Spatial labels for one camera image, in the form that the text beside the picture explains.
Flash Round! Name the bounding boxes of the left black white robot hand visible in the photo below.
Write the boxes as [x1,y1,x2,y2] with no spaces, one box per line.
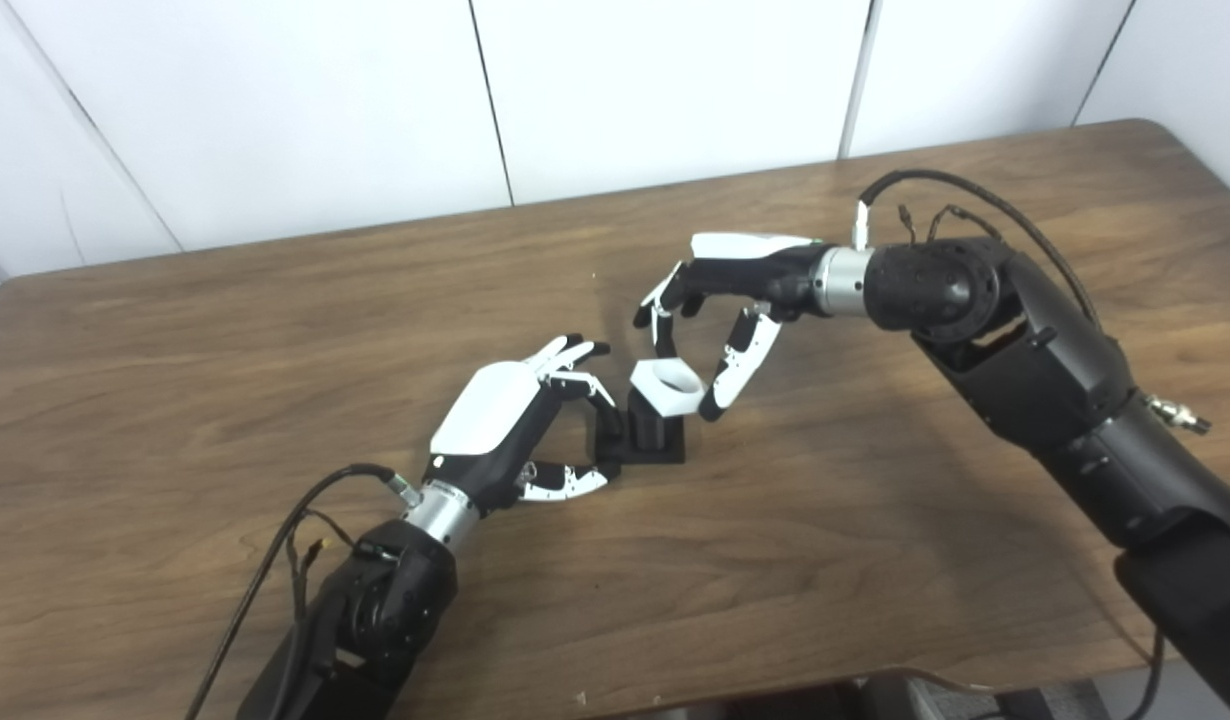
[422,334,621,516]

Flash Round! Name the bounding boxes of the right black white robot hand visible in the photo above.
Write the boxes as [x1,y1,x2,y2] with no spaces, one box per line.
[633,233,826,422]

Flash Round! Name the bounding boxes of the white square piece with hole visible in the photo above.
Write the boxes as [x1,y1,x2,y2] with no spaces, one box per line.
[630,359,705,417]

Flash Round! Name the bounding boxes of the black peg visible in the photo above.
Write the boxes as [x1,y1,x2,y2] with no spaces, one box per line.
[593,388,687,465]

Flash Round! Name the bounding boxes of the dark grey object below table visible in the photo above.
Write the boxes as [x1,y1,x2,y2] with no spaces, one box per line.
[855,668,1111,720]

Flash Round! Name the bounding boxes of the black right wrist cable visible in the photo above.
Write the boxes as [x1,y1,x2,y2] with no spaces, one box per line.
[853,169,1211,436]

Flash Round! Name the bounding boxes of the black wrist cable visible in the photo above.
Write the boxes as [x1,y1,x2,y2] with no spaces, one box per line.
[853,169,1211,436]
[185,463,421,720]

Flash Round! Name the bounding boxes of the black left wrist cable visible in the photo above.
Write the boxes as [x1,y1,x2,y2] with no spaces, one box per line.
[185,463,421,720]

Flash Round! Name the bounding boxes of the black cable below table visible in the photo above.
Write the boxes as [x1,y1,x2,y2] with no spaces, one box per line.
[1125,630,1168,720]

